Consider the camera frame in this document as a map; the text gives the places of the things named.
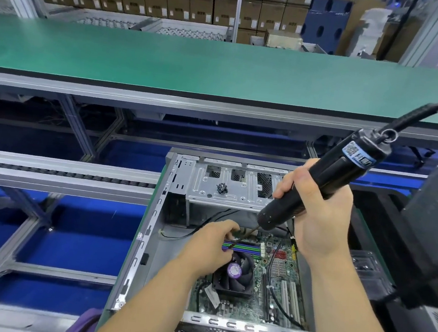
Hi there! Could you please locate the person's right hand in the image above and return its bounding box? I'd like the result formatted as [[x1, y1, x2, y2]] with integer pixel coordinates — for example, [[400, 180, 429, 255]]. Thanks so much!
[[266, 154, 359, 271]]

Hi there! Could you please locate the person's left hand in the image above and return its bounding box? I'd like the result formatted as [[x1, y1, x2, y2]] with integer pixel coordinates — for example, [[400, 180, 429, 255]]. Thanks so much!
[[174, 213, 244, 285]]

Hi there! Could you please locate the grey metal computer case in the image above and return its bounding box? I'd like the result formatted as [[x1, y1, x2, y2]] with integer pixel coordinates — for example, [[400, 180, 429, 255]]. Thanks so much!
[[104, 145, 340, 332]]

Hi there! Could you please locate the green motherboard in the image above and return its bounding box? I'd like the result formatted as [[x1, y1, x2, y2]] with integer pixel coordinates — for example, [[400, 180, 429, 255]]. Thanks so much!
[[188, 223, 316, 330]]

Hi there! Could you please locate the person's left forearm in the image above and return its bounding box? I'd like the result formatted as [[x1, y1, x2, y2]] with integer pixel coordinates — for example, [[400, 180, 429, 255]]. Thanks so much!
[[91, 256, 209, 332]]

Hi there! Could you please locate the clear plastic screw tray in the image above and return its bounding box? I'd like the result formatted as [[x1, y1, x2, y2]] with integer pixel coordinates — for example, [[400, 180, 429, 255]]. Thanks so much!
[[346, 248, 402, 304]]

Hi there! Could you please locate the green conveyor belt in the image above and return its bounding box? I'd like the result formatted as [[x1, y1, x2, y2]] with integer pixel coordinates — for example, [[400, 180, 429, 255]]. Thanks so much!
[[0, 14, 438, 129]]

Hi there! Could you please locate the grey flat metal rail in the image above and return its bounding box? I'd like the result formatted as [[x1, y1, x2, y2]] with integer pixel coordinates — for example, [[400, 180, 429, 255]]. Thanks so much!
[[0, 149, 161, 207]]

